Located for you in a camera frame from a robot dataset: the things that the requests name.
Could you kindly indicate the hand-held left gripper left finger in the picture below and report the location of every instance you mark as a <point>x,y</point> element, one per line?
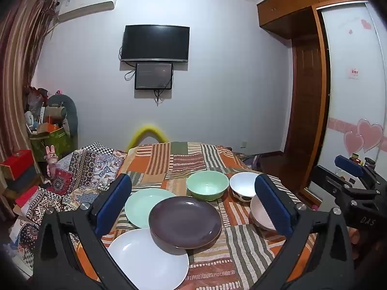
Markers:
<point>113,205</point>

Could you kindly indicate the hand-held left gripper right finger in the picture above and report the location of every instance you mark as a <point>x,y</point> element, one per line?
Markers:
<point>272,208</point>

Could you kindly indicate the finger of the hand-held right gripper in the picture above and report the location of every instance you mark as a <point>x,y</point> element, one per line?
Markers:
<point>347,164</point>
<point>329,181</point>

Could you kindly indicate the pink bowl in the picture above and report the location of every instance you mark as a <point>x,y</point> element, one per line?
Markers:
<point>258,214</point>

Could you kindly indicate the light green plate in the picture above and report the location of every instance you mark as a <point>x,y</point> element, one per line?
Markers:
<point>136,208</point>

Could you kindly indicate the white spotted bowl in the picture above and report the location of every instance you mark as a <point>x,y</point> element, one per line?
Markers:
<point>243,184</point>

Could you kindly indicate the white plate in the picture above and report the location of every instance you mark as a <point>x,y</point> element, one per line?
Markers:
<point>145,262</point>

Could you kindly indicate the light green bowl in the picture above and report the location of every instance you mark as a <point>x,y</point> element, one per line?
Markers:
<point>207,184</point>

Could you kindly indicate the dark purple plate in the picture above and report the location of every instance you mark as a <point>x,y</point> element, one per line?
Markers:
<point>184,222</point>

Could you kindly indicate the checkered patterned patchwork blanket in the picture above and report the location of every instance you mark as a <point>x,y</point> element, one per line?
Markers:
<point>87,166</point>

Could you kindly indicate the dark bag on floor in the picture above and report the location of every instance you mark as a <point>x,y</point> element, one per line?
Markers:
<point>249,160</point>

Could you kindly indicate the white heart-decorated sliding door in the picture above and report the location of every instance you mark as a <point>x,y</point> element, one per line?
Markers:
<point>350,105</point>

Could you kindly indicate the pink rabbit toy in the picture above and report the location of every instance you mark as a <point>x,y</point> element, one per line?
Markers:
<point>51,158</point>

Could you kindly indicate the green paper bag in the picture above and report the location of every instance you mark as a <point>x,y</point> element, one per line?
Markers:
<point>57,143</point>

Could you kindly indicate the yellow foam tube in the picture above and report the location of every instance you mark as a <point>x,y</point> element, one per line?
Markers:
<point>148,128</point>

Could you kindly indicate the orange striped patchwork blanket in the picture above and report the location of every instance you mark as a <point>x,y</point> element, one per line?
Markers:
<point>187,160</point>

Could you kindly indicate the dark grey box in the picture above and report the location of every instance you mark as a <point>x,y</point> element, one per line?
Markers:
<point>24,179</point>

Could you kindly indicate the red box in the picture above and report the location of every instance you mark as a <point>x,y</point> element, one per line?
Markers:
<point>18,163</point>

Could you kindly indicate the wooden overhead cabinet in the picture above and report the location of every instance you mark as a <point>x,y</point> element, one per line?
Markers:
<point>290,9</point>

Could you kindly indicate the striped brown curtain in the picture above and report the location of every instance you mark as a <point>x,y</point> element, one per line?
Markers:
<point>18,66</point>

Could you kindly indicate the white air conditioner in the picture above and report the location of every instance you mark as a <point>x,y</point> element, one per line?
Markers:
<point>87,4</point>

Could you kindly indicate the small black wall monitor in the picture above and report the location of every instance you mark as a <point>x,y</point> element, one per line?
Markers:
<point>153,75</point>

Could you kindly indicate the black wall television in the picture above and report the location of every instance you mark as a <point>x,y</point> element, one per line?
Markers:
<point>155,42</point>

